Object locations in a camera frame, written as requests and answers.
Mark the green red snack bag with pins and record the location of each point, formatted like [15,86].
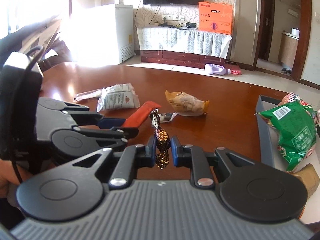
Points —
[291,97]

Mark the white printed snack packet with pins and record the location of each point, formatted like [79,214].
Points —
[120,96]

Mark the brown gold candy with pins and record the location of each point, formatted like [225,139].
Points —
[163,142]

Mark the tan bread package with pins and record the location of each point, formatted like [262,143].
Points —
[185,104]

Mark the orange red snack bar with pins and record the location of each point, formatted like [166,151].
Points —
[140,115]

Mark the tv stand with white cloth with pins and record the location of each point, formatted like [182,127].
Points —
[182,47]

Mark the person left hand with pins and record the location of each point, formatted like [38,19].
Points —
[8,176]

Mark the green chip bag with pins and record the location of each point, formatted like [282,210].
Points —
[296,132]

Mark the small silver candy packet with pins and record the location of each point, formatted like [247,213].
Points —
[167,117]

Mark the grey white tray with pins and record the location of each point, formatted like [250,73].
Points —
[270,156]

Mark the tan small snack packet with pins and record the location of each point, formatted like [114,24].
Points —
[309,177]

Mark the orange gift box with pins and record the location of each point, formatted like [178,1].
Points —
[216,17]

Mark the kitchen cabinet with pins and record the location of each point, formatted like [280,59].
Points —
[288,48]

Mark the purple white bottle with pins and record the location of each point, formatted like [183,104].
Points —
[214,69]

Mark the white chest freezer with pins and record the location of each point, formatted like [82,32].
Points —
[100,36]

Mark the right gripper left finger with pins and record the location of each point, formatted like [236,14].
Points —
[133,158]

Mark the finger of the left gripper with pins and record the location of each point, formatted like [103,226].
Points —
[108,123]
[124,132]

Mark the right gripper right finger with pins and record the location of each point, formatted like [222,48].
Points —
[194,158]

